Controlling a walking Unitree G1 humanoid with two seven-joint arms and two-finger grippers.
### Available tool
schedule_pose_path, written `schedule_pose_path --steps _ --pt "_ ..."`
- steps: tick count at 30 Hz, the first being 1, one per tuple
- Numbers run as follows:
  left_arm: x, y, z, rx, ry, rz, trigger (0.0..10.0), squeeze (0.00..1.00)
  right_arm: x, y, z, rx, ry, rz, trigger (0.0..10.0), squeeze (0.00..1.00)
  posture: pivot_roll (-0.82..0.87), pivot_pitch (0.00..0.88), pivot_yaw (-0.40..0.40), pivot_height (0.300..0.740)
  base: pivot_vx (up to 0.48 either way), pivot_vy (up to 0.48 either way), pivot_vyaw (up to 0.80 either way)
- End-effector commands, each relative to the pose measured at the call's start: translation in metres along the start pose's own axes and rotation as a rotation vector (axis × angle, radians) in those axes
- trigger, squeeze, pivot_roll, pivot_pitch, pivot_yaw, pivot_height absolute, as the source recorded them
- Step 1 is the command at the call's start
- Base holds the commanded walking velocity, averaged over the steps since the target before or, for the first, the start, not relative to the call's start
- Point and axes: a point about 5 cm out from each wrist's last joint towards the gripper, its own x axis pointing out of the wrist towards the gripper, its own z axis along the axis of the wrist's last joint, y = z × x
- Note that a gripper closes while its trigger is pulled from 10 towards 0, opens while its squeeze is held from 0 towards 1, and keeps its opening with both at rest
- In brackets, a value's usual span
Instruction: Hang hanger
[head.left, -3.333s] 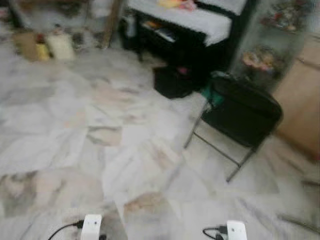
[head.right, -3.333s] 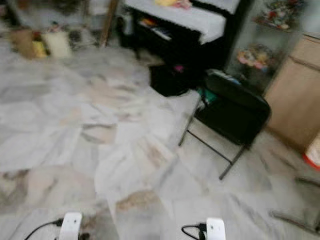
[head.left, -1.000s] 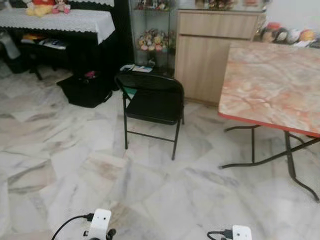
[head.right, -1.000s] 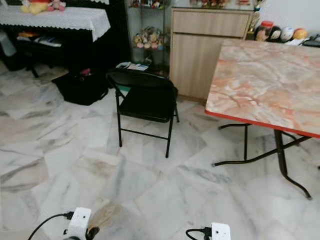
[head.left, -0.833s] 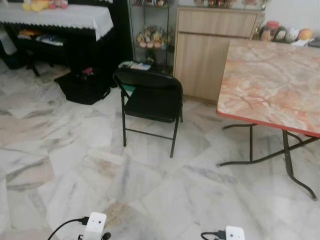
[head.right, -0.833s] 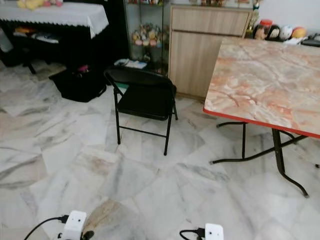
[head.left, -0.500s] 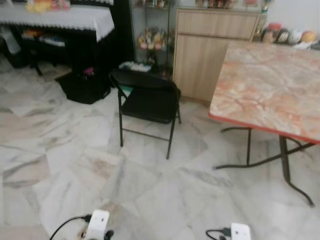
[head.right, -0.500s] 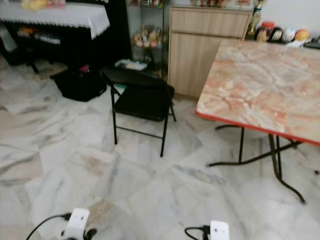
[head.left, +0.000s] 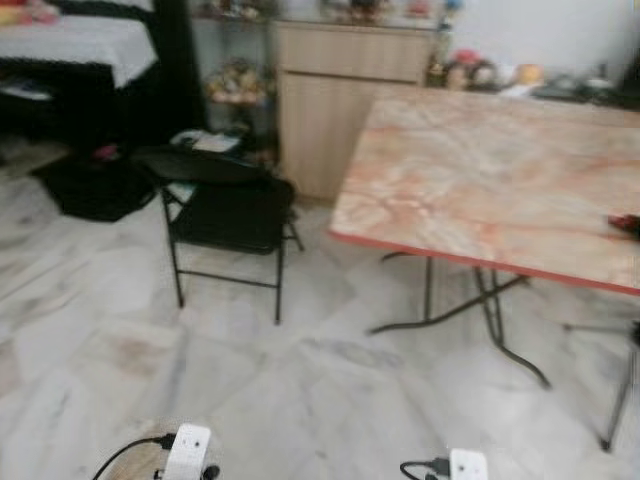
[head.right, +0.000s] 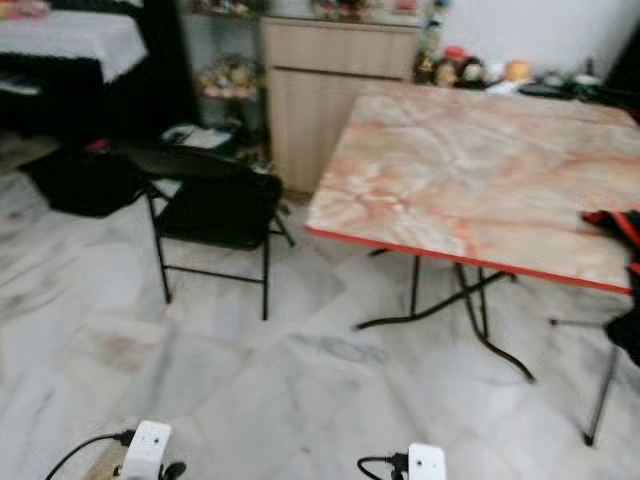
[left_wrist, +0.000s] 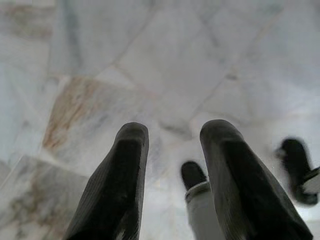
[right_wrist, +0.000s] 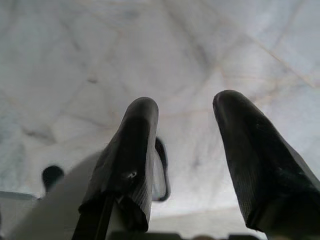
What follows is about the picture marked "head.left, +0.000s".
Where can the black garment with red trim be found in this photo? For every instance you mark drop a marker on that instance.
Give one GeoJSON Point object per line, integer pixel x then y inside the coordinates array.
{"type": "Point", "coordinates": [625, 225]}

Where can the marble top folding table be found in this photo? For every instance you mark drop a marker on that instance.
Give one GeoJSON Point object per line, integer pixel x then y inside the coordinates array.
{"type": "Point", "coordinates": [480, 180]}

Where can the orange round toy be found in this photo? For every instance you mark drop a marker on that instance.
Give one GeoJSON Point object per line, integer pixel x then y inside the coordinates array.
{"type": "Point", "coordinates": [531, 73]}

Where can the white round toy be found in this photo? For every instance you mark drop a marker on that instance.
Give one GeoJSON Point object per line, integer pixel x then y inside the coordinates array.
{"type": "Point", "coordinates": [507, 74]}

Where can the black mouse plush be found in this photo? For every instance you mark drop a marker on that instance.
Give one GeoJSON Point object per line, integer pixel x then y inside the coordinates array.
{"type": "Point", "coordinates": [485, 76]}

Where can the red lid jar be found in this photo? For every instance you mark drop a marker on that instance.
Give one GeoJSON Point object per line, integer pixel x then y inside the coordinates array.
{"type": "Point", "coordinates": [465, 70]}

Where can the gold trophy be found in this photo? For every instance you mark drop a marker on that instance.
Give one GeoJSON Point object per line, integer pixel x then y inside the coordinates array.
{"type": "Point", "coordinates": [438, 60]}

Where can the light wooden cabinet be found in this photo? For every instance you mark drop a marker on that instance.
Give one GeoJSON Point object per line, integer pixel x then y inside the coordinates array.
{"type": "Point", "coordinates": [330, 120]}

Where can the black folding chair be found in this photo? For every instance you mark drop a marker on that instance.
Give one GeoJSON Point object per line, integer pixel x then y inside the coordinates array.
{"type": "Point", "coordinates": [235, 215]}

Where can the glass display shelf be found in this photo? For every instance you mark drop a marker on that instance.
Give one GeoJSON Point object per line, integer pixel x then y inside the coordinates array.
{"type": "Point", "coordinates": [232, 125]}

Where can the flower bouquet ornament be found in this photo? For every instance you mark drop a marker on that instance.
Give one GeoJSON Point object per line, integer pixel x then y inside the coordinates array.
{"type": "Point", "coordinates": [240, 85]}

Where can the white green booklet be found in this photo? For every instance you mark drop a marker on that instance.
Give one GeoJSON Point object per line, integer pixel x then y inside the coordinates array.
{"type": "Point", "coordinates": [210, 142]}

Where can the black wooden furniture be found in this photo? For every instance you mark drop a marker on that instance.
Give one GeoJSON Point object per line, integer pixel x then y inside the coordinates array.
{"type": "Point", "coordinates": [175, 60]}

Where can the black bag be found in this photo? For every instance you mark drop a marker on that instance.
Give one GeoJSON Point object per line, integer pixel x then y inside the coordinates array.
{"type": "Point", "coordinates": [95, 190]}

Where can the white lace tablecloth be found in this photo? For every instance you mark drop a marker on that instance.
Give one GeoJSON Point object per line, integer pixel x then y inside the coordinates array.
{"type": "Point", "coordinates": [70, 45]}

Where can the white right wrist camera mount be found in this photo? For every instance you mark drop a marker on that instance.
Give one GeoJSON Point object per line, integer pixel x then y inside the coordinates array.
{"type": "Point", "coordinates": [468, 466]}

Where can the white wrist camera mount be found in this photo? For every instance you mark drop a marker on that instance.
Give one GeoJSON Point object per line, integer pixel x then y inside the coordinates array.
{"type": "Point", "coordinates": [187, 450]}
{"type": "Point", "coordinates": [468, 466]}

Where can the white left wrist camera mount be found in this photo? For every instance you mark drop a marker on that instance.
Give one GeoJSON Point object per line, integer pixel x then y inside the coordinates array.
{"type": "Point", "coordinates": [187, 450]}

